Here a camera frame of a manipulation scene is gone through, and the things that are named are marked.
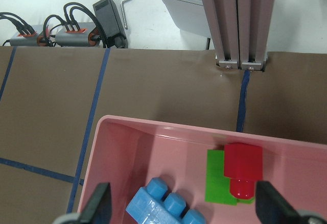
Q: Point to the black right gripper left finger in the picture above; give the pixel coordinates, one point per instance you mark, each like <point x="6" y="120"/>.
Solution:
<point x="97" y="210"/>

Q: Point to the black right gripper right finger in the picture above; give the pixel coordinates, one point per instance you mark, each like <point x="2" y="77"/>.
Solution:
<point x="272" y="207"/>

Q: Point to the blue three-stud block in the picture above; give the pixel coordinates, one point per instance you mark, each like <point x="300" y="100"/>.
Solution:
<point x="154" y="204"/>

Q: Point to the red small block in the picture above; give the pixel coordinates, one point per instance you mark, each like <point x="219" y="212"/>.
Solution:
<point x="243" y="165"/>

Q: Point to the green two-stud block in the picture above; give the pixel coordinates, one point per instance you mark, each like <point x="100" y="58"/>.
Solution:
<point x="217" y="185"/>

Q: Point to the pink plastic box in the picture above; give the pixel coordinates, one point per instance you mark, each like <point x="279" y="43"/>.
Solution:
<point x="129" y="152"/>

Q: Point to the white square box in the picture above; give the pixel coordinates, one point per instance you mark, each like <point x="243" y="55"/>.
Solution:
<point x="189" y="16"/>

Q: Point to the grey usb hub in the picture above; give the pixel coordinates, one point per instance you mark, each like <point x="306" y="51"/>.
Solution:
<point x="87" y="36"/>
<point x="36" y="39"/>

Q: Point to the black power adapter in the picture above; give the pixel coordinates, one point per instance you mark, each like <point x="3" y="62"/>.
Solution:
<point x="108" y="16"/>

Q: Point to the steel allen key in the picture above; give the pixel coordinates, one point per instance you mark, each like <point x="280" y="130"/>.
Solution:
<point x="122" y="4"/>

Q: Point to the aluminium frame post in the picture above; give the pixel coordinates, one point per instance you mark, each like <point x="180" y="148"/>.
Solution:
<point x="239" y="31"/>

